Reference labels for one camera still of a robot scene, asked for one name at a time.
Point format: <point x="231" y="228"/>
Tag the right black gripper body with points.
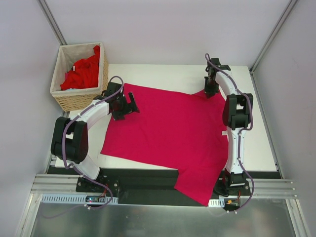
<point x="211" y="87"/>

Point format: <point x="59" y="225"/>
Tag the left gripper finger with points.
<point x="132" y="105"/>
<point x="119" y="116"/>

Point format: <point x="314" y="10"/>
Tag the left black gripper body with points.
<point x="130" y="104"/>

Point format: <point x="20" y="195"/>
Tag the wicker laundry basket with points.
<point x="67" y="56"/>

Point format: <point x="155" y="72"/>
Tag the magenta t shirt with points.
<point x="175" y="130"/>

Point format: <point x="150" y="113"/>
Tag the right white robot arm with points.
<point x="237" y="117"/>

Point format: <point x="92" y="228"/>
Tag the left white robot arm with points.
<point x="70" y="136"/>

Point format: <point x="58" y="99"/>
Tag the red t shirt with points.
<point x="85" y="73"/>

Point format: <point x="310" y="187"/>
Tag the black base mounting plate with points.
<point x="143" y="187"/>

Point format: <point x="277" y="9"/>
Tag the left white cable duct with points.
<point x="78" y="199"/>

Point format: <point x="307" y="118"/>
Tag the white cable duct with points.
<point x="220" y="203"/>
<point x="78" y="199"/>

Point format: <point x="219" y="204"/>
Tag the right white cable duct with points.
<point x="220" y="203"/>

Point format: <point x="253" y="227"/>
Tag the left aluminium frame post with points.
<point x="52" y="22"/>

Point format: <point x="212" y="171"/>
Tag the aluminium frame post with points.
<point x="52" y="22"/>
<point x="274" y="33"/>

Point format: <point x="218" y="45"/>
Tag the right aluminium frame post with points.
<point x="274" y="33"/>

